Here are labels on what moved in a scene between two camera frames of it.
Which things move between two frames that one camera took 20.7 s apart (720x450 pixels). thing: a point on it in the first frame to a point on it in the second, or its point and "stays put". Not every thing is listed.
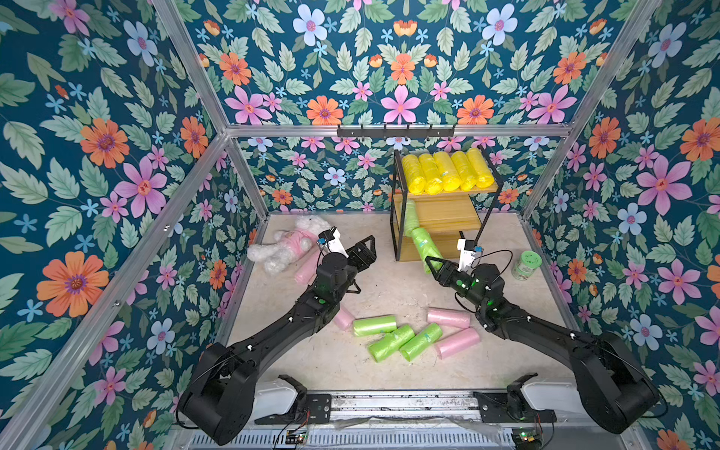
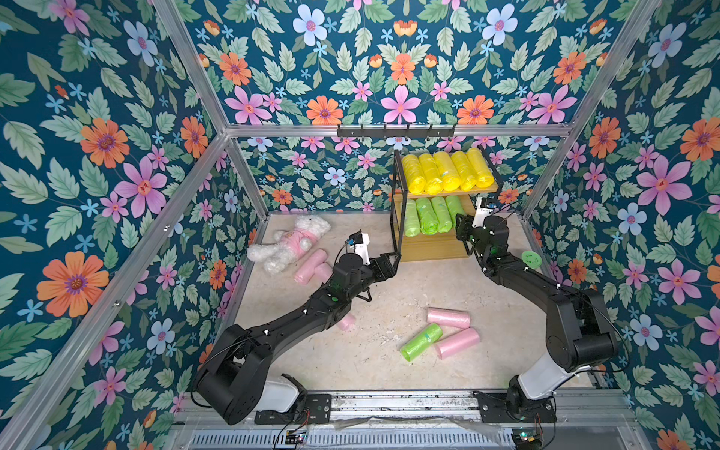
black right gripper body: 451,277 to 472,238
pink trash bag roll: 449,317 stays put
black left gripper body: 358,264 to 379,276
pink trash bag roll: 307,273 stays put
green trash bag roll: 426,247 to 428,219
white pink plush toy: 289,245 stays put
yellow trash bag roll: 451,179 stays put
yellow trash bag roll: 415,178 stays put
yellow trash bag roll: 433,182 stays put
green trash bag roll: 411,220 stays put
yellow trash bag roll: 467,174 stays put
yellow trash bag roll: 482,172 stays put
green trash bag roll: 390,343 to 455,206
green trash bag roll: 375,325 to 442,213
